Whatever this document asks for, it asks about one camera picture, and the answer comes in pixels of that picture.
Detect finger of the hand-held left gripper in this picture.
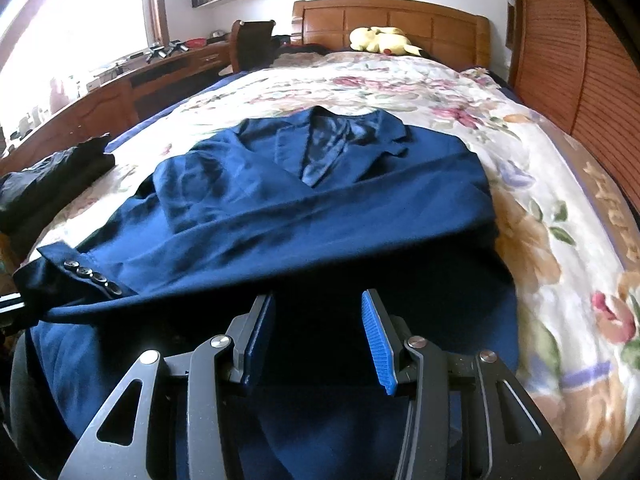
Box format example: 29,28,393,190
0,292,28,331

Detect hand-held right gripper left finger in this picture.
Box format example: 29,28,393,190
59,292,277,480

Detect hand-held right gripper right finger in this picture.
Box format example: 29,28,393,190
361,289,582,480

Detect blue suit jacket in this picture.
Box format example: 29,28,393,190
12,106,521,480

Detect black jacket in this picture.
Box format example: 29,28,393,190
0,133,117,236

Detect wooden desk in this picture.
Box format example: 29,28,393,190
0,40,236,176

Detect floral blanket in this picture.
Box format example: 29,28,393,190
25,52,640,471

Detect window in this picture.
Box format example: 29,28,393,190
0,0,166,131

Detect wooden chair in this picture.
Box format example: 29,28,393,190
230,19,277,73

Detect yellow plush toy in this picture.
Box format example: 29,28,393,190
348,25,423,57

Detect black tools on desk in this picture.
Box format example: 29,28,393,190
145,40,190,63

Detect wooden bed headboard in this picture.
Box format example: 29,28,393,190
291,0,492,68

